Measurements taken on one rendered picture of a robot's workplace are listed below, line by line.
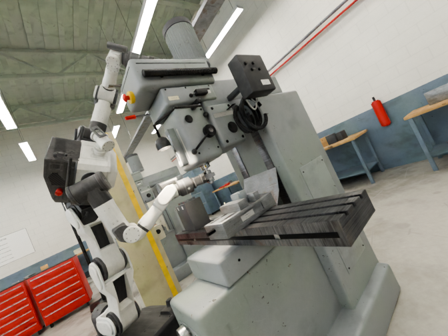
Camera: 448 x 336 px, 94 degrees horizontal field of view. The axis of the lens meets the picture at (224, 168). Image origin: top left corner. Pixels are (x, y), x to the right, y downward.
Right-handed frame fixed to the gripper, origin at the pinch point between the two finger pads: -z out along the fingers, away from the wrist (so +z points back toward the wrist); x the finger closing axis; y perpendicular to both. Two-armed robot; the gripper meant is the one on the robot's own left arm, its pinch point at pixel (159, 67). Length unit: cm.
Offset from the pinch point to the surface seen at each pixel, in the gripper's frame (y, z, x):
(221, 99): -12.8, -37.3, 3.7
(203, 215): -81, -38, -24
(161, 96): -24.6, -3.7, 13.1
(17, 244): -225, 408, -799
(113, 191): -63, 39, -160
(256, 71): -6, -49, 27
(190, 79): -9.3, -17.3, 10.5
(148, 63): -10.4, 4.1, 16.4
